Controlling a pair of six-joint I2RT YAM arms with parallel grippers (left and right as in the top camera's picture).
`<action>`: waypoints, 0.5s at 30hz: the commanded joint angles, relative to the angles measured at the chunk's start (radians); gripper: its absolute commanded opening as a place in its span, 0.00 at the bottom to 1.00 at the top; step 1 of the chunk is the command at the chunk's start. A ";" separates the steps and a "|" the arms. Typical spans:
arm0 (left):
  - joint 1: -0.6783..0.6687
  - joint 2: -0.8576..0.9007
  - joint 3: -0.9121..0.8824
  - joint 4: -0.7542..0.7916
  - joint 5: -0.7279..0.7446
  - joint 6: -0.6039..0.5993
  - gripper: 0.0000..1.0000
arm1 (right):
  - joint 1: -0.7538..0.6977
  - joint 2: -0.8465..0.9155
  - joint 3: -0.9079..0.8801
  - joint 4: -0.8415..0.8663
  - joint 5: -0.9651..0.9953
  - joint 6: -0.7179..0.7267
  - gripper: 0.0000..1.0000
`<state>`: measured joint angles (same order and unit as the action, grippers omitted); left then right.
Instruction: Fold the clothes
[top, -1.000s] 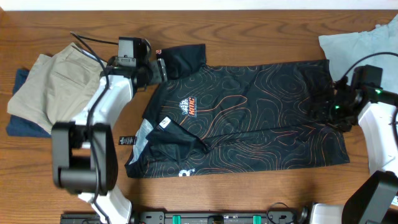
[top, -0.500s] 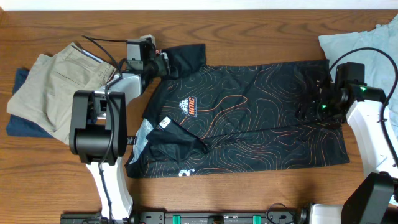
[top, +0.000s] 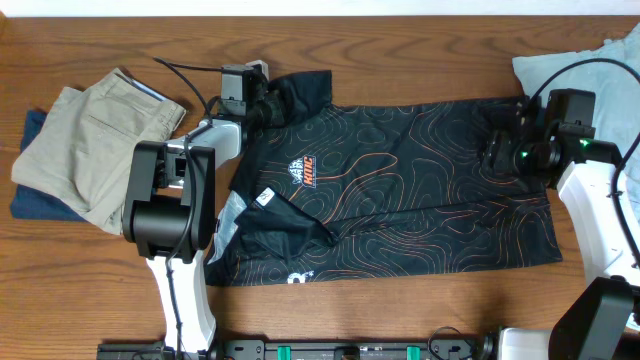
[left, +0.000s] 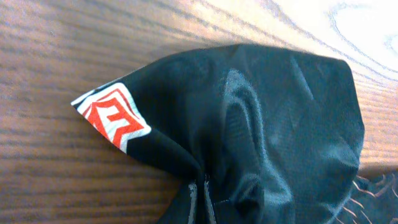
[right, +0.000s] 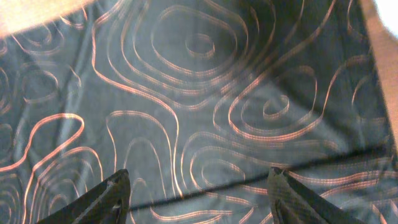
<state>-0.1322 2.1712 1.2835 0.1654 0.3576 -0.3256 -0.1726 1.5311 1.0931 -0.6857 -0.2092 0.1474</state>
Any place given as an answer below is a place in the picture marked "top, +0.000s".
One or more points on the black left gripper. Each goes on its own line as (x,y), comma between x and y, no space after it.
(279,105)

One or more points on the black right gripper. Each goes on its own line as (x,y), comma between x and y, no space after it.
(498,149)

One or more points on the black orange-patterned sports shirt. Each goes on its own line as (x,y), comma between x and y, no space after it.
(357,192)

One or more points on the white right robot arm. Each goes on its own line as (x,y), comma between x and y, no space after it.
(603,323)

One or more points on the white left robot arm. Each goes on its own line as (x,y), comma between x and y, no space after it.
(169,215)

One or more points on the light grey t-shirt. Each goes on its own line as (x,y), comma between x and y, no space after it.
(616,114)

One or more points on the folded khaki trousers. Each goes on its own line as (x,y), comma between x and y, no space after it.
(83,153)

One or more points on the folded navy blue garment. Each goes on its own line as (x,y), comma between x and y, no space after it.
(32,204)

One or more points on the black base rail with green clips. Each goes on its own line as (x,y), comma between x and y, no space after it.
(445,344)

